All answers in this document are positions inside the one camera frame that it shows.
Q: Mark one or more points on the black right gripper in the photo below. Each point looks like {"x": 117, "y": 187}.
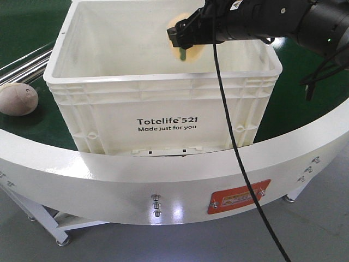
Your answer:
{"x": 204, "y": 26}

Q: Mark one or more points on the yellow plush toy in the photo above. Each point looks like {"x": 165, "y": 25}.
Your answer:
{"x": 188, "y": 52}

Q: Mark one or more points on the white plastic tote box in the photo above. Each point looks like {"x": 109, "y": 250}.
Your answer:
{"x": 122, "y": 89}

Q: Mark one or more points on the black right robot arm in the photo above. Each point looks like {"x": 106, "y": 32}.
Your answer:
{"x": 319, "y": 26}

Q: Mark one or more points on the steel conveyor rollers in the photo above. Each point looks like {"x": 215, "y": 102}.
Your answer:
{"x": 27, "y": 68}

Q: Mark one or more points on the white round conveyor table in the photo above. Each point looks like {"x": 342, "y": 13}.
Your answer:
{"x": 161, "y": 190}

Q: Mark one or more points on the orange warning plate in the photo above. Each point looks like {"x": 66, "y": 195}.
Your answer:
{"x": 230, "y": 199}

